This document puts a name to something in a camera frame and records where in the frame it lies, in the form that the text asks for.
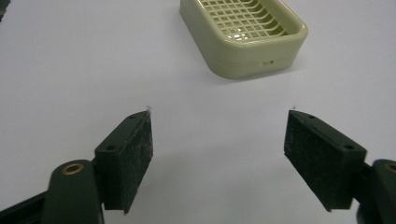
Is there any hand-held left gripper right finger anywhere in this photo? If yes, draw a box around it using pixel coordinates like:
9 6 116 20
283 109 368 213

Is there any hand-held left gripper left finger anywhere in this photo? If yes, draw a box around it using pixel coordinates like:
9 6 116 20
93 110 154 216

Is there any cream plastic soap dish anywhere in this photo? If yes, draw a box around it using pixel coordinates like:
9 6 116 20
178 0 309 80

